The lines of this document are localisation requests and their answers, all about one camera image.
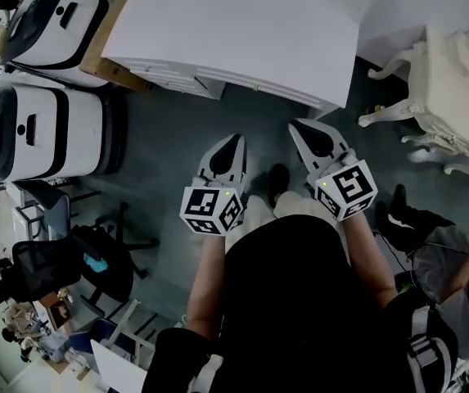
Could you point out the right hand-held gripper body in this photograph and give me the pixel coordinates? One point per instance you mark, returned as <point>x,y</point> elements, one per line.
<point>348,186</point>

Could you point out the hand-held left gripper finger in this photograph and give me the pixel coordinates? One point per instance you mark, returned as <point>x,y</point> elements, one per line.
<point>238,166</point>
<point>213,166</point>

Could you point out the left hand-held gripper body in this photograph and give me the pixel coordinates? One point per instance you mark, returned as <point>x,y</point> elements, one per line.
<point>207,207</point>

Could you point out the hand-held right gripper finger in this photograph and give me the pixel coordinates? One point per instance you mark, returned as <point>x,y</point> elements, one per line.
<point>309,158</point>
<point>328,141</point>

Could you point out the white drawer cabinet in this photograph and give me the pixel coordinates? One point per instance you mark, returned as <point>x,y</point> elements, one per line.
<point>238,35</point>

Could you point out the another person's forearm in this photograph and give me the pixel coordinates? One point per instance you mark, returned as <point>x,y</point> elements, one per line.
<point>463,268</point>

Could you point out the person's right forearm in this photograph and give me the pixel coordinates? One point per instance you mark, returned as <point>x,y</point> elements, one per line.
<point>365,256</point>

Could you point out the person's left forearm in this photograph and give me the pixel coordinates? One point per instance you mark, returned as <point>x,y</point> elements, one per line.
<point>205,268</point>

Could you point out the person's white trousers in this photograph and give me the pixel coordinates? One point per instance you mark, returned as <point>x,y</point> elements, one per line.
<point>295,205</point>

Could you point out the teal cloth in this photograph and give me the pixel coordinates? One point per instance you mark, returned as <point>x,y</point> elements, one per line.
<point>96,262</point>

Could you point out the person's black shirt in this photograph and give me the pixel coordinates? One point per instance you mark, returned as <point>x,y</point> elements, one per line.
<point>295,301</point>

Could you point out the white ornate carved chair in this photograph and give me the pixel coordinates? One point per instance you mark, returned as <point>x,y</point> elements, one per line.
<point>451,96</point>

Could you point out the brown wooden board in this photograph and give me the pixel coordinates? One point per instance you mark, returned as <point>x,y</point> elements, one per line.
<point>107,66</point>

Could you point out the black office chair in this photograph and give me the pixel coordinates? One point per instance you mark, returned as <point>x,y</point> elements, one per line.
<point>54,264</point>

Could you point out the white metal rack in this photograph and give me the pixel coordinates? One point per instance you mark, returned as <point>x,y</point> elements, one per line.
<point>33,211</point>

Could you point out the white and black wheeled robot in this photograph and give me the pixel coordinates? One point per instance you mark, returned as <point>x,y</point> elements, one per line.
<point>33,133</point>
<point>54,23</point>

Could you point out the white flat panel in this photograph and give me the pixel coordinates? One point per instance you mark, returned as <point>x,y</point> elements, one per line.
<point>115,371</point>

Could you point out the white metal frame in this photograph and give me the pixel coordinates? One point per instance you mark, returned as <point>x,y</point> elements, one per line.
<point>129,322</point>

